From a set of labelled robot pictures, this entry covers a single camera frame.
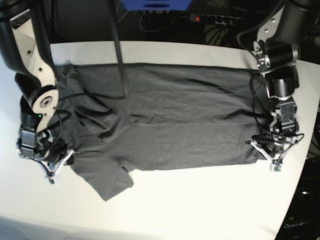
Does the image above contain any black power strip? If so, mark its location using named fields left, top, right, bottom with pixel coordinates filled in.
left=187, top=14, right=245, bottom=26

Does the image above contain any blue plastic bin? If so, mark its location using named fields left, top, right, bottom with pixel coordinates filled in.
left=121, top=0, right=192, bottom=11

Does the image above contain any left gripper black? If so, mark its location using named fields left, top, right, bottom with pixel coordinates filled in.
left=251, top=133, right=304, bottom=151

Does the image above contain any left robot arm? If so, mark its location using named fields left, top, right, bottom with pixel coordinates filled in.
left=236, top=0, right=320, bottom=167

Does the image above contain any black box with lettering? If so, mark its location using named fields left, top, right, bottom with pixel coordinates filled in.
left=275, top=157, right=320, bottom=240

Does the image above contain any grey T-shirt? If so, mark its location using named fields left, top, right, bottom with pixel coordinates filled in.
left=56, top=63, right=272, bottom=201

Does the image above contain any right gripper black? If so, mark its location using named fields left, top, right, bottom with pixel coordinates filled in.
left=34, top=138, right=68, bottom=167

